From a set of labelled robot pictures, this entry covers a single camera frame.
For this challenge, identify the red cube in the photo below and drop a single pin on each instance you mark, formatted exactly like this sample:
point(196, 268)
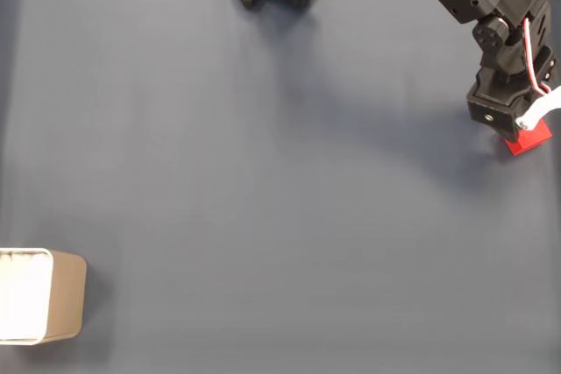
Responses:
point(532, 139)

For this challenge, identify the beige box with white rim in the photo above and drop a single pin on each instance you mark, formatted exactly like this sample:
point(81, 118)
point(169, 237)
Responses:
point(66, 295)

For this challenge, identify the grey table mat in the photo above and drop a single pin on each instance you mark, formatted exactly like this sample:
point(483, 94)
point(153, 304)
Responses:
point(280, 225)

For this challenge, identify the white padding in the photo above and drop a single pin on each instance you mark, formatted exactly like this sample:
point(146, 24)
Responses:
point(22, 295)

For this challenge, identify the white camera mount with board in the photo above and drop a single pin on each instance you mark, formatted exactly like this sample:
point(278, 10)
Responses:
point(543, 107)

